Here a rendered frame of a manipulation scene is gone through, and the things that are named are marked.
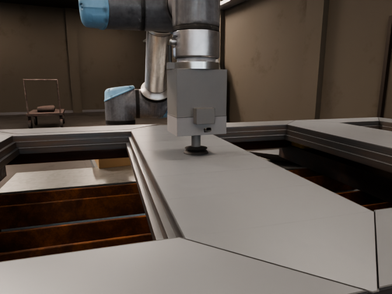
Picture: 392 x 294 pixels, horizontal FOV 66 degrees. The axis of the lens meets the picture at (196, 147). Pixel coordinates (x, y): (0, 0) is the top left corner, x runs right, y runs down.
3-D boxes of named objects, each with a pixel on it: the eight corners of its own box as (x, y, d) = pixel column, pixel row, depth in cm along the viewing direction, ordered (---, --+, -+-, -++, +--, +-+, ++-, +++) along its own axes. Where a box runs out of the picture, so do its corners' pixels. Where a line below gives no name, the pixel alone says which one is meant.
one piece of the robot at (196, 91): (177, 39, 42) (178, 156, 45) (236, 42, 44) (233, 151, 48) (161, 47, 51) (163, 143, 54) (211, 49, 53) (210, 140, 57)
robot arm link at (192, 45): (227, 30, 46) (175, 27, 43) (227, 62, 47) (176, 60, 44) (209, 37, 53) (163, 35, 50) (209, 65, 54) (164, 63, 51)
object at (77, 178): (376, 168, 118) (377, 160, 118) (-3, 203, 83) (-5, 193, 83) (339, 156, 137) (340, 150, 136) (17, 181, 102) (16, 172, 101)
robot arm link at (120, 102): (105, 119, 125) (104, 86, 123) (139, 118, 128) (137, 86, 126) (104, 121, 114) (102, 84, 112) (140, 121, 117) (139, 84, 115)
